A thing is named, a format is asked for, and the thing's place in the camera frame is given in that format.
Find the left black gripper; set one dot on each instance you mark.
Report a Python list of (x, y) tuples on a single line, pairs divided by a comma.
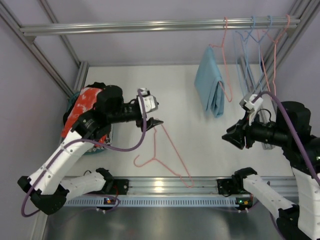
[(143, 122)]

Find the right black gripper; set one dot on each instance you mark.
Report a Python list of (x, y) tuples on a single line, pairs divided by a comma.
[(246, 135)]

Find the pink wire hanger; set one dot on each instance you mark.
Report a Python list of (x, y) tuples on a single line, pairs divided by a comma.
[(165, 156)]

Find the blue wire hanger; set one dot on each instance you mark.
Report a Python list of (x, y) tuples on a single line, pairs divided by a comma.
[(245, 55)]

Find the orange white trousers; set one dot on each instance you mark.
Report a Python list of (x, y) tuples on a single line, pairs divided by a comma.
[(80, 103)]

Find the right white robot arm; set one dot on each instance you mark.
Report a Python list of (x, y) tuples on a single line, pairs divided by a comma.
[(291, 131)]

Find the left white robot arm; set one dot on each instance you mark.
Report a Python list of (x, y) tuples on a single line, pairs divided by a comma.
[(97, 108)]

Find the pink hanger with blue trousers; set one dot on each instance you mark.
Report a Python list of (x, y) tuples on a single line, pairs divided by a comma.
[(222, 47)]

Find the light blue trousers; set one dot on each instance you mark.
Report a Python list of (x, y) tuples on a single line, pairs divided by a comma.
[(209, 84)]

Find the empty blue hanger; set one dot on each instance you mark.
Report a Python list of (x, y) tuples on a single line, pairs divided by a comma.
[(261, 50)]

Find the empty pink hanger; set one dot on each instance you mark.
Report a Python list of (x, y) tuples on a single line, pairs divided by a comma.
[(272, 84)]

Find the teal laundry basket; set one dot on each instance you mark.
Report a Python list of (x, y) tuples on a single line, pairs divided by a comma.
[(96, 148)]

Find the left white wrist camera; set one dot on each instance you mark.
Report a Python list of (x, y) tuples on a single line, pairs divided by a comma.
[(147, 100)]

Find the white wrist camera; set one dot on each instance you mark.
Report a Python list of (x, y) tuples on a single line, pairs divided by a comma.
[(147, 100), (251, 103)]

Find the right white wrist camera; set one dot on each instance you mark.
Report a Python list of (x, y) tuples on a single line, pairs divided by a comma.
[(251, 103)]

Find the aluminium frame posts right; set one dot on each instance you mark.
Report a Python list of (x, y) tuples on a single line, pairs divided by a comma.
[(284, 65)]

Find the aluminium frame posts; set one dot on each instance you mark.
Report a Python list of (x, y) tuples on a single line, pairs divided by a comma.
[(284, 65), (54, 55)]

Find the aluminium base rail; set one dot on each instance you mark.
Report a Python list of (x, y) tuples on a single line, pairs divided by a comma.
[(166, 186)]

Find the grey slotted cable duct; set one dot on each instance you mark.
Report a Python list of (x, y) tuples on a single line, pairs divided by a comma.
[(155, 202)]

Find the aluminium frame posts left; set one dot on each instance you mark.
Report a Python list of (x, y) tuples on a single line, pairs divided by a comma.
[(54, 55)]

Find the aluminium hanging rail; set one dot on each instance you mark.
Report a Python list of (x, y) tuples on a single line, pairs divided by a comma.
[(60, 29)]

